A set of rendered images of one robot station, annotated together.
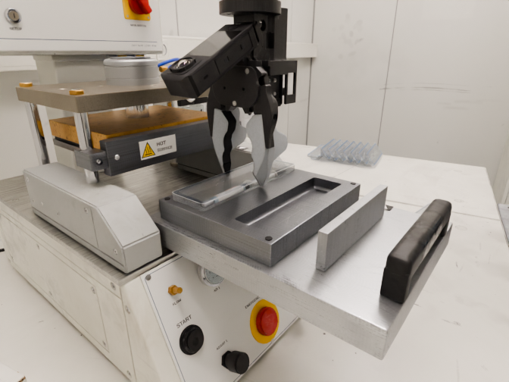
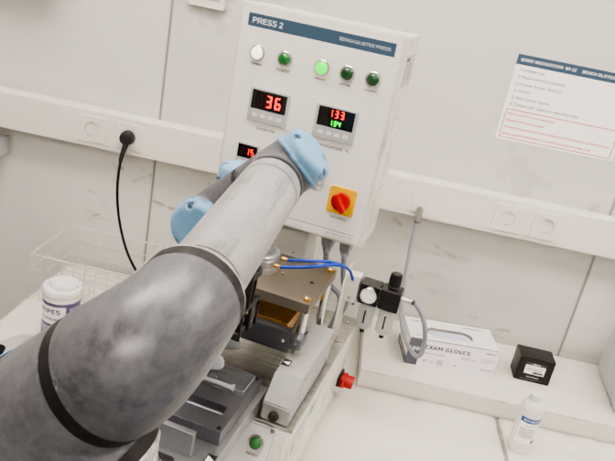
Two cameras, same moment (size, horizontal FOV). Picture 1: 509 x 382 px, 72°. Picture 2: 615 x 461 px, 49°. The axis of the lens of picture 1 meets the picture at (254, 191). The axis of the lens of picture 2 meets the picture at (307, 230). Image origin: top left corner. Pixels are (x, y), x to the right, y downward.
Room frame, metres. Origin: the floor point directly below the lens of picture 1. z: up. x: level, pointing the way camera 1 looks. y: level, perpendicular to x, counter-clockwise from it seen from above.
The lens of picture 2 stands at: (0.15, -0.91, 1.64)
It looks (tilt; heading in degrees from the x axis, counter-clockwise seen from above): 21 degrees down; 65
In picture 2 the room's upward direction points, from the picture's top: 11 degrees clockwise
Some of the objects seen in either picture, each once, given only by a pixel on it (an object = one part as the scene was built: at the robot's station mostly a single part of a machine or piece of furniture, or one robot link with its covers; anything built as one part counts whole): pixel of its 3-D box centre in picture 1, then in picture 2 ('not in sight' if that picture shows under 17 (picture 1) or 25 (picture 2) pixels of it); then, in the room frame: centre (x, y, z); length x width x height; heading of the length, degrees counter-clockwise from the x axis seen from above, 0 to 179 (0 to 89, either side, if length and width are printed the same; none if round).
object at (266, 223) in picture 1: (265, 199); (185, 389); (0.40, -0.01, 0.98); 0.20 x 0.17 x 0.03; 141
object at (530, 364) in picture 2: not in sight; (533, 364); (1.36, 0.21, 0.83); 0.09 x 0.06 x 0.07; 151
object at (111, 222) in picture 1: (85, 208); not in sight; (0.41, 0.22, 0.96); 0.25 x 0.05 x 0.07; 51
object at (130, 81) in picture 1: (135, 97); (271, 274); (0.60, 0.20, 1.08); 0.31 x 0.24 x 0.13; 141
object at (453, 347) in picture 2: not in sight; (447, 345); (1.16, 0.31, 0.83); 0.23 x 0.12 x 0.07; 159
